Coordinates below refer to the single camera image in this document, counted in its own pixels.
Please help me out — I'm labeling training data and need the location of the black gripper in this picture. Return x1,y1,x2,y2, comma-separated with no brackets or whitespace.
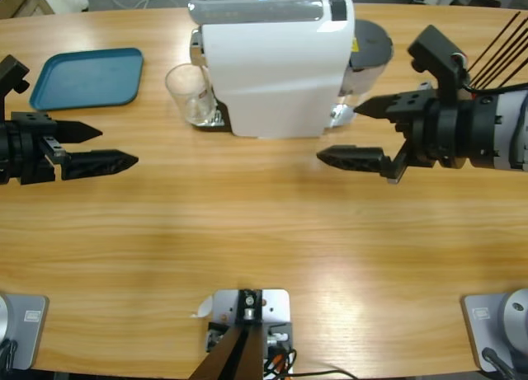
315,91,500,184
0,110,140,187

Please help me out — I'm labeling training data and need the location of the white capsule coffee machine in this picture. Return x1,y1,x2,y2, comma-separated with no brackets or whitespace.
187,0,356,141

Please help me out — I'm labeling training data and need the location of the clear glass cup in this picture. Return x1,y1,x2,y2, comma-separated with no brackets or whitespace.
164,63,219,125

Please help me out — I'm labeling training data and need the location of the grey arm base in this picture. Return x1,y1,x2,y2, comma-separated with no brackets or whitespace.
460,288,528,373
0,293,50,371

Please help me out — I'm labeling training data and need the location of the blue plastic tray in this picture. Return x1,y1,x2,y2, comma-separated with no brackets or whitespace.
28,47,145,112

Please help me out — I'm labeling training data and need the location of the white mounting block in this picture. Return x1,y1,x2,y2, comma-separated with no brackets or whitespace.
205,288,295,380

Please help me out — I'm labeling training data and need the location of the white paper tag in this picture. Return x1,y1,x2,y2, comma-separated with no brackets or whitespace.
189,295,215,319

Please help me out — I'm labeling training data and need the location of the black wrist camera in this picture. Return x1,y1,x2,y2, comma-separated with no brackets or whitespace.
0,54,32,109
407,24,471,105

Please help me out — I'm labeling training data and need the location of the black wire capsule holder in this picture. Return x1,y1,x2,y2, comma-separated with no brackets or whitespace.
468,11,528,88

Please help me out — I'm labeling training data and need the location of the black base cable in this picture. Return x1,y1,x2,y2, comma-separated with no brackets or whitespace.
481,346,516,380
0,338,20,371

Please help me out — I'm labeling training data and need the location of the black mount cable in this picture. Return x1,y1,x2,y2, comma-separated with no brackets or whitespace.
288,368,360,380

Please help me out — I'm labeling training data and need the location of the dark camera post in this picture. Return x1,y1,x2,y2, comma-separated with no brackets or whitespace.
190,289,265,380

